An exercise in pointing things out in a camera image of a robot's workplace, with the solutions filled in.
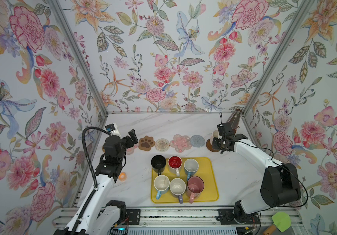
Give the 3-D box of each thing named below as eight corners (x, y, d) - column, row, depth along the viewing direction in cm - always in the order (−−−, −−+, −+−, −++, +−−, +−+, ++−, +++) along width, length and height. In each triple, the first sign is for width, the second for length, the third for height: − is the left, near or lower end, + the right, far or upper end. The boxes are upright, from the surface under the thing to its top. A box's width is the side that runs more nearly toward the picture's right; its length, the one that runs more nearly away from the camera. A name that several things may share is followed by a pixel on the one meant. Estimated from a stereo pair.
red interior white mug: (165, 173, 90) (165, 168, 84) (170, 159, 96) (170, 153, 90) (178, 178, 88) (179, 172, 82) (182, 163, 94) (183, 157, 88)
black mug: (149, 169, 92) (147, 162, 84) (158, 159, 96) (157, 152, 89) (159, 177, 89) (158, 170, 81) (168, 166, 93) (168, 159, 86)
